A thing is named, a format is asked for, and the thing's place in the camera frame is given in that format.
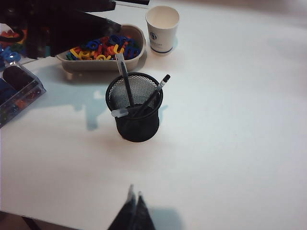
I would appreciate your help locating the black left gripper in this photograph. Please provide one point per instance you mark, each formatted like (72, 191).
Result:
(28, 19)

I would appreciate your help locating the colourful foam letters package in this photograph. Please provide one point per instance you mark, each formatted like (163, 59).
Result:
(9, 55)

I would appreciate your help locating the clear plastic poker chip case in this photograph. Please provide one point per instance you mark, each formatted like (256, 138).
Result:
(21, 95)

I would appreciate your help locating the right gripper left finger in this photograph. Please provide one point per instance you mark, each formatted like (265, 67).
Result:
(127, 215)

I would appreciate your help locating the beige pulp tray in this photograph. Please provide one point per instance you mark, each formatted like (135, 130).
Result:
(96, 65)

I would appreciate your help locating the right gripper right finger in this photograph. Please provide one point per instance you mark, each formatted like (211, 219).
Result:
(144, 218)

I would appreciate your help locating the white paper cup blue logo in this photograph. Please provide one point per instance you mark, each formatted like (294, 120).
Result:
(161, 33)

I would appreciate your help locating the black mesh pen holder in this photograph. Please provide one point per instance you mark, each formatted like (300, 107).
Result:
(138, 127)

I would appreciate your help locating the colourful plastic letters pile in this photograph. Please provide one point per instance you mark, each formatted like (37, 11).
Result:
(108, 48)

